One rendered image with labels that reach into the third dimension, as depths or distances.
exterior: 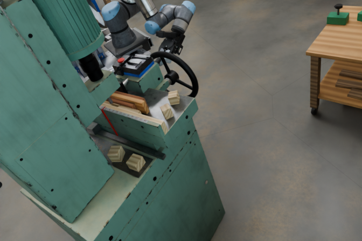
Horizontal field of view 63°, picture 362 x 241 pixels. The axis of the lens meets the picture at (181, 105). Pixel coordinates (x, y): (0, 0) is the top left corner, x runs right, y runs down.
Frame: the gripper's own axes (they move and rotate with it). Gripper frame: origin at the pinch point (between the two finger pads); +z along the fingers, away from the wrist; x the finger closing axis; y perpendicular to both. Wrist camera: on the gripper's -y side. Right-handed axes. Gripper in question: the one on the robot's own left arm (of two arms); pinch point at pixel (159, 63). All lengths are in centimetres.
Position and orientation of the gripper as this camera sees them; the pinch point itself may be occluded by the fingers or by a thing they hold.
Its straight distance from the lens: 148.7
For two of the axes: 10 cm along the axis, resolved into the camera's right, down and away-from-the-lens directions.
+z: -4.0, 9.1, -1.1
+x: -7.7, -2.7, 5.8
